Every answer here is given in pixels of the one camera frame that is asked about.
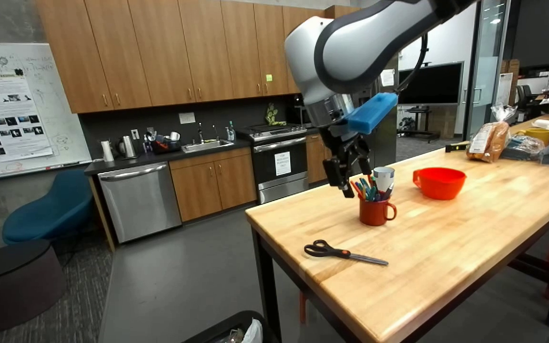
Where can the white wall outlet plate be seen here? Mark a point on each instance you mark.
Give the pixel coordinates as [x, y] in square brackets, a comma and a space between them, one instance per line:
[188, 119]

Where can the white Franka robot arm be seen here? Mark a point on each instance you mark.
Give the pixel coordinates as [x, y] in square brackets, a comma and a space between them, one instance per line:
[358, 45]

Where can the wooden wall cabinets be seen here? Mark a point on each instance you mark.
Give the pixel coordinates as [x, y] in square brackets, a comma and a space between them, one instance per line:
[180, 51]

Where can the white plastic bag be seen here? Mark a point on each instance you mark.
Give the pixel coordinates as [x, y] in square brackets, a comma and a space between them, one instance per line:
[255, 334]

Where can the wooden butcher-block table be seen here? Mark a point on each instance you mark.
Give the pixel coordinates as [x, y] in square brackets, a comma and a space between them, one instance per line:
[266, 279]

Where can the stainless steel oven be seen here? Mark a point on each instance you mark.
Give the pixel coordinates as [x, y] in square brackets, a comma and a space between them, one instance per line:
[279, 165]

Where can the bagged bread loaf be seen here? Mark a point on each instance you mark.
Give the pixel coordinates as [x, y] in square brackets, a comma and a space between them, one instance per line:
[487, 142]

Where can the clear bag of groceries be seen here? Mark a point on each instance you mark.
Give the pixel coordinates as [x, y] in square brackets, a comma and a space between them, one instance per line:
[535, 148]

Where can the kitchen sink with faucet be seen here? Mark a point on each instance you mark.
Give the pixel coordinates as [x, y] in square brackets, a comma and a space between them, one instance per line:
[209, 146]

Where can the whiteboard with posters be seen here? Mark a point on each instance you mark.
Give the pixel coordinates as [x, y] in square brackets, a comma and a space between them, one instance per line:
[14, 115]

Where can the black wall monitor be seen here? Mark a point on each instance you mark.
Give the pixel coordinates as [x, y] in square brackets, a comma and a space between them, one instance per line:
[438, 85]

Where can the teal pen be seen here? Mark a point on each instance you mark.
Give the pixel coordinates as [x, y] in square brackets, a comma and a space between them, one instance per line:
[367, 190]

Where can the black trash bin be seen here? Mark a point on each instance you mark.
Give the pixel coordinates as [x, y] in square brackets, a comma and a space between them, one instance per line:
[224, 329]

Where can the white paper sign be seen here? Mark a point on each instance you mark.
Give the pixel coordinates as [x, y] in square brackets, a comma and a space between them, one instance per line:
[283, 163]

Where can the orange marker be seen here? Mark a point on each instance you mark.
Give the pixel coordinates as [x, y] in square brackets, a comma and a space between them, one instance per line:
[358, 192]

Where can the stainless steel dishwasher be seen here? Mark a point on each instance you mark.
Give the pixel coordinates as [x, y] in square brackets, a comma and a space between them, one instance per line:
[140, 203]

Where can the blue lounge chair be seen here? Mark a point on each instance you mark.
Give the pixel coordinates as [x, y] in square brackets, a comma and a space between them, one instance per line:
[49, 212]

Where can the silver kettle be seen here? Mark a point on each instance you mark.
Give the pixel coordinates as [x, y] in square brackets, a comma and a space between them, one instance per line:
[129, 148]

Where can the dark round ottoman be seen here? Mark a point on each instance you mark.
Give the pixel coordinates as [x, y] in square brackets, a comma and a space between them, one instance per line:
[14, 287]

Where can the wooden base cabinet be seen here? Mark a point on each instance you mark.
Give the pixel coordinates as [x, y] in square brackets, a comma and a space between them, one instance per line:
[213, 184]

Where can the white thermos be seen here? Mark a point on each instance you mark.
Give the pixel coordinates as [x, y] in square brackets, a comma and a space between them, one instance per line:
[108, 152]

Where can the green sticky note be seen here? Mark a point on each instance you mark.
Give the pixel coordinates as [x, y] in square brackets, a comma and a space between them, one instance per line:
[268, 79]

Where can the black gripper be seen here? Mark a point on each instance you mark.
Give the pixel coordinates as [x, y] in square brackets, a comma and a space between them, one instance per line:
[344, 144]

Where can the blue wrist camera block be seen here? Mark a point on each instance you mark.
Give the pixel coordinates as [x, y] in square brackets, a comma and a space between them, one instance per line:
[373, 113]

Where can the red plastic bowl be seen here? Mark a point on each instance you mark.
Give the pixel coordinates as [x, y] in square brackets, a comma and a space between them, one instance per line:
[440, 184]

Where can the green potted plant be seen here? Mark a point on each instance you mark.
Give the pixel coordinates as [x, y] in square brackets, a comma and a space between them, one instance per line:
[276, 115]

